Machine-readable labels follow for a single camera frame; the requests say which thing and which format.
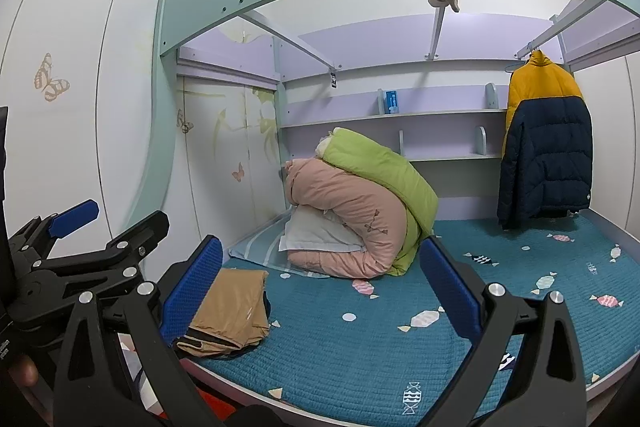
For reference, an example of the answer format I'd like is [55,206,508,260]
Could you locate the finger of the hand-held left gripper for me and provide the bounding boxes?
[32,209,171,280]
[7,199,99,269]

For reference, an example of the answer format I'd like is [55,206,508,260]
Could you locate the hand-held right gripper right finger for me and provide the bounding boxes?
[420,236,588,427]

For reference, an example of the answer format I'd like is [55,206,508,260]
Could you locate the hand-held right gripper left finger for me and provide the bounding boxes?
[52,234,224,427]

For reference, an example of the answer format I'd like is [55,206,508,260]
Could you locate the tan jacket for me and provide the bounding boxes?
[175,268,272,359]

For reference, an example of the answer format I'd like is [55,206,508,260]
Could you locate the person's left hand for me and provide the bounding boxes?
[9,357,42,389]

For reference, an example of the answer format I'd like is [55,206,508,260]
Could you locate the light blue striped pillow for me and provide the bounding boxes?
[228,227,331,279]

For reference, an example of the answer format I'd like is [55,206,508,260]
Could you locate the floral print closet doors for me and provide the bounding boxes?
[172,74,282,249]

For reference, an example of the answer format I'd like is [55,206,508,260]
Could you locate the red object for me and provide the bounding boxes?
[192,387,242,427]

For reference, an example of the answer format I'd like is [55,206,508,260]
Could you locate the blue printed bed mat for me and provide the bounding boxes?
[192,212,640,427]

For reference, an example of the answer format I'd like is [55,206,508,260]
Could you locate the white pillow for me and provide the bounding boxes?
[278,207,368,254]

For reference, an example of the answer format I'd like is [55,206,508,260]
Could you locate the green quilt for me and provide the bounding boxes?
[322,128,440,277]

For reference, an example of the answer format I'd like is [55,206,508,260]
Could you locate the white butterfly wardrobe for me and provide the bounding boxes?
[0,0,251,258]

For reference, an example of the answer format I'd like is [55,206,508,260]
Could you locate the pink quilt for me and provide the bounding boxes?
[284,158,418,280]

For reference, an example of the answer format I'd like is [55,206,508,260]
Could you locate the yellow and navy puffer jacket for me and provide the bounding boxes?
[497,51,593,231]

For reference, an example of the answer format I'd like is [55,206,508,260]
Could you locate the plain white wardrobe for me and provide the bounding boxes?
[570,52,640,233]

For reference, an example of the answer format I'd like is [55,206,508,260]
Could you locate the lilac wall shelf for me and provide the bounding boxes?
[280,82,508,162]

